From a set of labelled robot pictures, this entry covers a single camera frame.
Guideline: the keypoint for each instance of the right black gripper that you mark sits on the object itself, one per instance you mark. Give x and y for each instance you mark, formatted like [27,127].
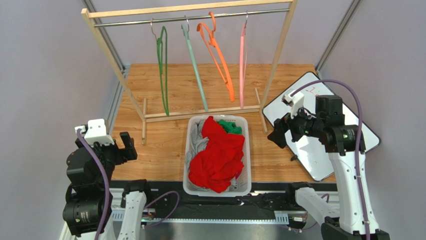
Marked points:
[285,126]

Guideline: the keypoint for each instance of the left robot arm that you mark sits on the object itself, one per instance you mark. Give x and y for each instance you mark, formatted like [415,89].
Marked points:
[88,198]

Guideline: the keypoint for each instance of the wooden clothes rack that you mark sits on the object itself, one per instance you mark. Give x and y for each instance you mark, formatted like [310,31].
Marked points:
[93,20]

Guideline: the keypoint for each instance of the grey garment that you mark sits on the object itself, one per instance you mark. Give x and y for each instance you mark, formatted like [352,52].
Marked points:
[197,142]

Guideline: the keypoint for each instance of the green garment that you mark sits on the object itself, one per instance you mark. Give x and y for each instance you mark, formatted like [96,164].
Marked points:
[230,127]

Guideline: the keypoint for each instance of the mint green hanger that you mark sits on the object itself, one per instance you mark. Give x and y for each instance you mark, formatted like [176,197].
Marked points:
[186,33]

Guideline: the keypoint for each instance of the pink hanger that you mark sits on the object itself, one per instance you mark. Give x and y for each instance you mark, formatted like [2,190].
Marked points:
[242,62]

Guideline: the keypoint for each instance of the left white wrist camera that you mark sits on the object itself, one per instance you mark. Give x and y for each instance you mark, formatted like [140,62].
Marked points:
[96,131]

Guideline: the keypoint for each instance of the white plastic laundry basket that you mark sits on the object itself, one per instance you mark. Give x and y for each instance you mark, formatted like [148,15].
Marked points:
[242,184]

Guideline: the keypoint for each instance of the orange hanger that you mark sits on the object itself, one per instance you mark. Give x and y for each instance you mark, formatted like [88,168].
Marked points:
[208,37]

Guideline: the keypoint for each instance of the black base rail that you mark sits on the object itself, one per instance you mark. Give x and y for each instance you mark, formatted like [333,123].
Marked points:
[266,203]

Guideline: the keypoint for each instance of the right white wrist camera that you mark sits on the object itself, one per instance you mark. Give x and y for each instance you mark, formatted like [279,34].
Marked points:
[295,101]

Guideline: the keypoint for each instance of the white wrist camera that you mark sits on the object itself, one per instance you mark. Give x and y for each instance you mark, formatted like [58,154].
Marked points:
[295,101]
[96,131]

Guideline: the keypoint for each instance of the red t shirt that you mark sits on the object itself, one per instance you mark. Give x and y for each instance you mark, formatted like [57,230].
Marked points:
[221,162]

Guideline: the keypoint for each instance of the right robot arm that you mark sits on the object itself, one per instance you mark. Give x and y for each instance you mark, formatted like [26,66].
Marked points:
[344,145]

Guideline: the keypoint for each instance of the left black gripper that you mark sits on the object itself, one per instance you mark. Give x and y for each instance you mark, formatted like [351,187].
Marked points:
[128,152]

